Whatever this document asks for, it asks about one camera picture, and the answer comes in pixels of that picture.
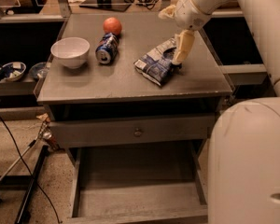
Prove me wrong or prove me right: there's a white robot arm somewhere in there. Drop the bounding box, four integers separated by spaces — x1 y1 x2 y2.
160 0 280 224

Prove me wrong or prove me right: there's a blue chip bag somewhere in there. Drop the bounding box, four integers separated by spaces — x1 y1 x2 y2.
133 38 182 87

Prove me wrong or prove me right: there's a grey wooden drawer cabinet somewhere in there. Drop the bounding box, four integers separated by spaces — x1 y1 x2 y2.
34 10 234 224

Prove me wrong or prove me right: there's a dark blue small bowl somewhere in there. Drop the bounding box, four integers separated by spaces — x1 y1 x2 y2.
29 62 50 80

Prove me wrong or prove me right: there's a white bowl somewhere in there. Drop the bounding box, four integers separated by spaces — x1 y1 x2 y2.
50 37 90 69

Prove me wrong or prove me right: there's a small bowl with items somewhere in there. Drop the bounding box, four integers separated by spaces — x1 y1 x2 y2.
0 62 26 82

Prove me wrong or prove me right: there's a blue soda can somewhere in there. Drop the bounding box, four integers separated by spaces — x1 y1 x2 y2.
95 33 119 64

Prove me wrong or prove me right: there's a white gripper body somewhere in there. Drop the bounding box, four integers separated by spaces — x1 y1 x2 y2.
174 0 213 31

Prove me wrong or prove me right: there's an orange ball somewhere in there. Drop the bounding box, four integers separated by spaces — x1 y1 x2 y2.
103 17 122 35

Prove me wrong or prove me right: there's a black stand frame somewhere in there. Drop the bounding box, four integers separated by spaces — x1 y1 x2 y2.
0 146 49 224

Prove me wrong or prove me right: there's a black cable on floor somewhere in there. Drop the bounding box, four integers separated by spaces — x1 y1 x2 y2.
0 111 63 224

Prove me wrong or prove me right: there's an open grey middle drawer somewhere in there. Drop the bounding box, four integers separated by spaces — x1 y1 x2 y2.
65 141 208 224

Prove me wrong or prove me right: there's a closed grey top drawer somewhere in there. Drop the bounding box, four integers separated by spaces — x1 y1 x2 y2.
50 114 215 148

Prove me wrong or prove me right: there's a black monitor stand base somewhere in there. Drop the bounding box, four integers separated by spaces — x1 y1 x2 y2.
79 0 132 12

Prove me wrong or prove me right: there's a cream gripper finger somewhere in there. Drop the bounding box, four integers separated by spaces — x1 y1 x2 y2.
158 5 175 20
172 30 195 65

